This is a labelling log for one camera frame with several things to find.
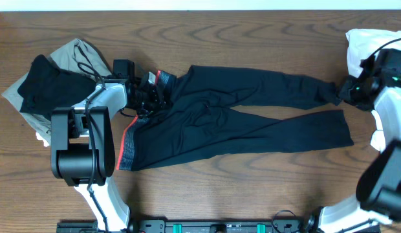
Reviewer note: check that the folded black garment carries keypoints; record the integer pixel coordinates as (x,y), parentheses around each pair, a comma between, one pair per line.
(47,87)

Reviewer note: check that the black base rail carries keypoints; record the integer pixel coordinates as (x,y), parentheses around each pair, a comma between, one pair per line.
(279,224)

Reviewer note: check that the folded khaki garment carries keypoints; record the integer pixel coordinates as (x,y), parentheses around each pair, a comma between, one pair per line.
(66,58)

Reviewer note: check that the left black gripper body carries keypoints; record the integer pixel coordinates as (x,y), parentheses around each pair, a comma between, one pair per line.
(156,98)

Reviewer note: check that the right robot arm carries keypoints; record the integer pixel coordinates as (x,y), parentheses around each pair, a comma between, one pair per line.
(377,200)

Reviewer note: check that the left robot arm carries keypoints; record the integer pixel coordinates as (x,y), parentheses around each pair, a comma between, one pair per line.
(83,153)

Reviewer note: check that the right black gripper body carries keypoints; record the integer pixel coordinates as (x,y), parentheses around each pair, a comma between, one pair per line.
(347,92)

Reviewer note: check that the white garment under khaki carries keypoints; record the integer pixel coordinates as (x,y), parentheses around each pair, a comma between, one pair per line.
(40,138)

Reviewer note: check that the white shirt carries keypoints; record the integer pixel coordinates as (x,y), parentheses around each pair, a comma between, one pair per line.
(362,43)

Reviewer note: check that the black leggings red waistband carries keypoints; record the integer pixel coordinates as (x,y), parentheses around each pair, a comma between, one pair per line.
(220,110)

